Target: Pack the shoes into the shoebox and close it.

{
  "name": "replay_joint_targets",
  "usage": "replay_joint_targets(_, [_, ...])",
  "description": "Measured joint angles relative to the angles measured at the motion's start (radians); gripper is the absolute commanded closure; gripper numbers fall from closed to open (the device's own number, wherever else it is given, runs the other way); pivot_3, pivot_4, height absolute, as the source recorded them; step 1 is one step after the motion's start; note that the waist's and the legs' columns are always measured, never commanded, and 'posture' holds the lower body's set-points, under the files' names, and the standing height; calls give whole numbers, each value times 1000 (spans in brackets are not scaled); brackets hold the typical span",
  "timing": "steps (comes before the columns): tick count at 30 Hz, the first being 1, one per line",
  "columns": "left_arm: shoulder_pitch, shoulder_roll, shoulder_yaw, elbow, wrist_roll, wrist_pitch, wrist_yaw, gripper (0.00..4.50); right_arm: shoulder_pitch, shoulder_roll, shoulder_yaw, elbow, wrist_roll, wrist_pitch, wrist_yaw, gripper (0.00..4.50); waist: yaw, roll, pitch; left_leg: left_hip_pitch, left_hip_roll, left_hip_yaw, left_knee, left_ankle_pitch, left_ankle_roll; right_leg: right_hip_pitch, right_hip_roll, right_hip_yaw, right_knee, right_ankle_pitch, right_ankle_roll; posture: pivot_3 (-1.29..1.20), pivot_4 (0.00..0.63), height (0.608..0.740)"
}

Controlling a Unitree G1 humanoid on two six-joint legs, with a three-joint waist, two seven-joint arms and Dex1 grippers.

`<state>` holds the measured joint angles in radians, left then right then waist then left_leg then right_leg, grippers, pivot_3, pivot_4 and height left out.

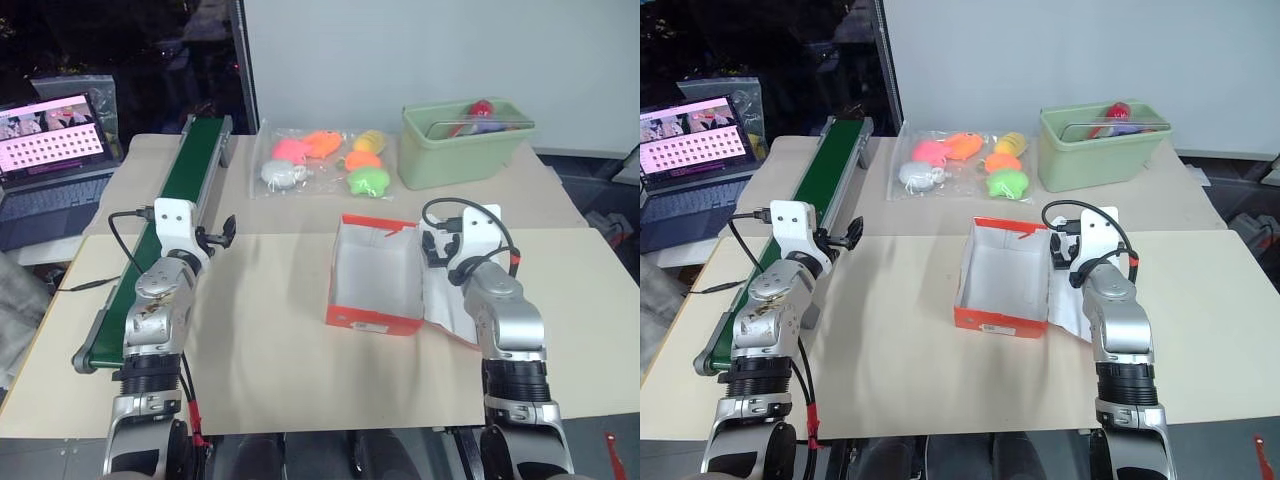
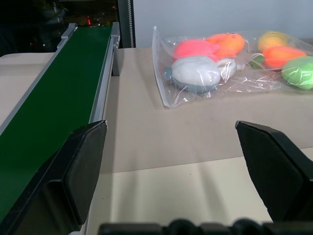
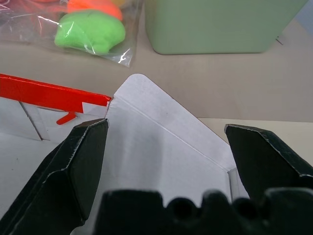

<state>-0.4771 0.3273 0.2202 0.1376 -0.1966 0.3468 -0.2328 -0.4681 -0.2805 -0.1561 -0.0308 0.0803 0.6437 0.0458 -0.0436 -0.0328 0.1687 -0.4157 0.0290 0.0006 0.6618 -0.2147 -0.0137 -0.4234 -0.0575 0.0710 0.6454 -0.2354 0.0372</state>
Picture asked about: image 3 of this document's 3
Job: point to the pale green plastic bin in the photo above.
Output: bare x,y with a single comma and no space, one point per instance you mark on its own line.
215,24

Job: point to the clear plastic bag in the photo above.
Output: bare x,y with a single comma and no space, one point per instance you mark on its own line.
73,29

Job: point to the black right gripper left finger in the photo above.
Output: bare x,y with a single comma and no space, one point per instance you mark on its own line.
61,176

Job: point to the red and white cardboard box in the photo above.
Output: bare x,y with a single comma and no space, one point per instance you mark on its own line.
156,151

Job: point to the orange foam toy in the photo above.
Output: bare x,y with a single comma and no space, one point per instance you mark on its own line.
97,7

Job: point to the green foam toy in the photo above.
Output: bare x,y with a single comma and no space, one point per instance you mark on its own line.
90,31

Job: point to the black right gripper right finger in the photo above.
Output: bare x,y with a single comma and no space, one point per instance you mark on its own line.
266,159

